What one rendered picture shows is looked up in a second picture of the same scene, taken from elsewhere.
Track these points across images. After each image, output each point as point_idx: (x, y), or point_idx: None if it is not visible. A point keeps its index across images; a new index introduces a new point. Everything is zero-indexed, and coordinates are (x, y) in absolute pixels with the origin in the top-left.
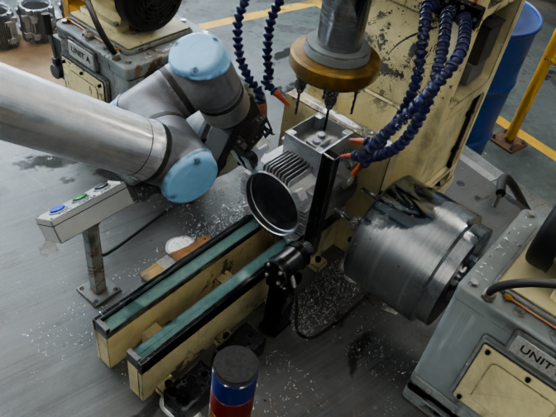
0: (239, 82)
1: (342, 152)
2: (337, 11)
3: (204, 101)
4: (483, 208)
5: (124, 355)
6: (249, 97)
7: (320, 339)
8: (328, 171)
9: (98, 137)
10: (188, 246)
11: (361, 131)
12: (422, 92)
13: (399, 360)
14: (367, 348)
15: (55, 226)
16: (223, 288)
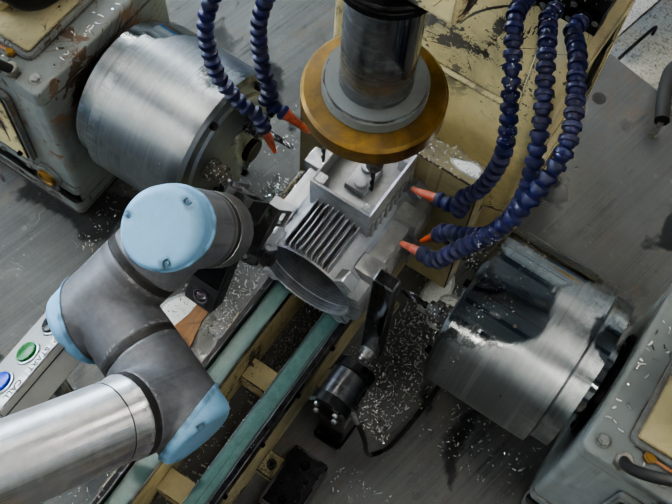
0: (232, 222)
1: (402, 187)
2: (368, 67)
3: (188, 278)
4: (635, 143)
5: None
6: (249, 205)
7: (402, 437)
8: (386, 299)
9: (67, 479)
10: (190, 315)
11: (430, 151)
12: (513, 207)
13: (514, 450)
14: (469, 439)
15: (7, 415)
16: (257, 415)
